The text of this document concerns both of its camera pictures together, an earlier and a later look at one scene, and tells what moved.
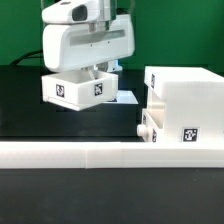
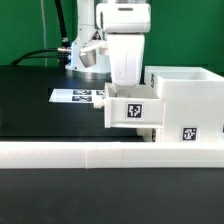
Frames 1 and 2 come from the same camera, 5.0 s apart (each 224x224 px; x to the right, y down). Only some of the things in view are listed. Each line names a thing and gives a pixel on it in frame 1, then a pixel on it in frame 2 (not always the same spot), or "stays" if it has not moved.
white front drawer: x=149 y=131 stays
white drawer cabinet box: x=193 y=102 stays
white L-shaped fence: x=111 y=155 stays
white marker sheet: x=125 y=97 to x=77 y=95
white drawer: x=76 y=91 to x=132 y=106
